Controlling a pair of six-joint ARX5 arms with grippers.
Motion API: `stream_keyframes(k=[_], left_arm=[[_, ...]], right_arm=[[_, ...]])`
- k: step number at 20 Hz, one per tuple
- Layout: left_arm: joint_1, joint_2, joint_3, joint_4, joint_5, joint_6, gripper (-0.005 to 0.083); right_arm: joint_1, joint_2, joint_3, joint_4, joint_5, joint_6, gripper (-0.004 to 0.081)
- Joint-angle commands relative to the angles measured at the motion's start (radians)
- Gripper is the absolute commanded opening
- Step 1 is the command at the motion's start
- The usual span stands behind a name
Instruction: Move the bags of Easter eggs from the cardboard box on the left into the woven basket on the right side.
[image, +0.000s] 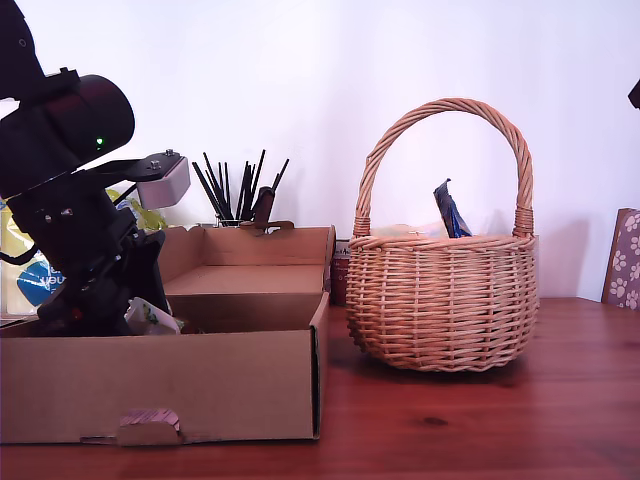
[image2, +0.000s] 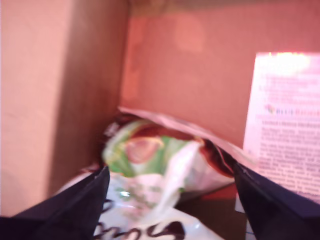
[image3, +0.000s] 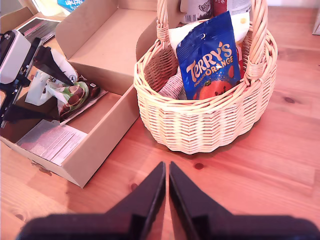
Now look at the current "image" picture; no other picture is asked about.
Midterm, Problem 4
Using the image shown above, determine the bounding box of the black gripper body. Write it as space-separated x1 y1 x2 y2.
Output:
8 172 166 321

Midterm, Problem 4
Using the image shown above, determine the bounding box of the small white Galaxy bag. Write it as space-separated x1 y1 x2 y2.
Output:
123 297 185 336

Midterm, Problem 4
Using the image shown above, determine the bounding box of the blue Terry's egg bag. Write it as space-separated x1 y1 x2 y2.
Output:
432 177 475 239

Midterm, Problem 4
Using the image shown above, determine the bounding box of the red and white egg bag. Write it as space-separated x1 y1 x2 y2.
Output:
372 222 449 239

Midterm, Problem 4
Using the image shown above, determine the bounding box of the brown cardboard box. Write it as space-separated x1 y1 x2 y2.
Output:
0 225 337 446

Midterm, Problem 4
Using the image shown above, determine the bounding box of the paw print patterned box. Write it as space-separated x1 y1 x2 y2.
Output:
599 208 640 311

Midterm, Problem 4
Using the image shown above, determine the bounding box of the woven wicker basket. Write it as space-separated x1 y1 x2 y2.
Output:
344 98 540 373

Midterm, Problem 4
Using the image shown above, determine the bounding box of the yellow kitchen towel pack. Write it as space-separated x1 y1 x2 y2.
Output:
0 187 169 317

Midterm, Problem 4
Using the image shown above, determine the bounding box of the thin black stick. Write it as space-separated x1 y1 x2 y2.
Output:
236 159 250 222
191 160 229 222
271 158 291 195
223 161 234 222
201 151 237 222
243 148 267 222

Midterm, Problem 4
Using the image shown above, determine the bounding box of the red label tin can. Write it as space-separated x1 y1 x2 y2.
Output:
330 239 354 307

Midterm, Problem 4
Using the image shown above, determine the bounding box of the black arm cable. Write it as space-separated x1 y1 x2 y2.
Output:
0 247 41 266

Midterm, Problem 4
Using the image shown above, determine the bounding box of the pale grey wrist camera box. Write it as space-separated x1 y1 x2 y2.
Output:
82 148 192 209

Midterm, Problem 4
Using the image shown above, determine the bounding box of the metal wire holder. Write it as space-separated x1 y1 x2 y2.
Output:
213 213 256 230

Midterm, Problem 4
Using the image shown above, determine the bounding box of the brown wooden handle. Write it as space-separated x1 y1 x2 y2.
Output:
253 186 276 224

